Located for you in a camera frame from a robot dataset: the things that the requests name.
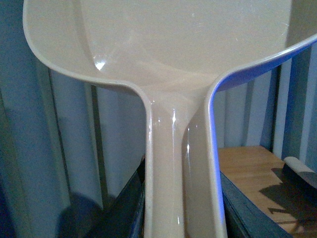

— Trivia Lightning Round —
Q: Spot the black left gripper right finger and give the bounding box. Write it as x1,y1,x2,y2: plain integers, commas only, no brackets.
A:
220,173,291,238

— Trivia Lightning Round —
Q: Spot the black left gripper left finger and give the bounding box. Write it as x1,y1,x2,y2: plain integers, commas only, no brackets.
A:
86,156,146,238

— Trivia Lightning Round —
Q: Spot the beige plastic dustpan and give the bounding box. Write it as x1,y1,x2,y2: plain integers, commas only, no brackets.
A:
23,0,317,238

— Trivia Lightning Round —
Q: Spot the pale blue curtain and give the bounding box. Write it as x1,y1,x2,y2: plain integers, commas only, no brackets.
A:
0,0,317,238

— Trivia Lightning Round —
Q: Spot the wooden nightstand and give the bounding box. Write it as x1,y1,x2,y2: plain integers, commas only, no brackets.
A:
218,146,317,238

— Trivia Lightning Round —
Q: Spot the black bristle hand brush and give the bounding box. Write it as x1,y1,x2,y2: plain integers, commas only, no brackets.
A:
282,157,317,193

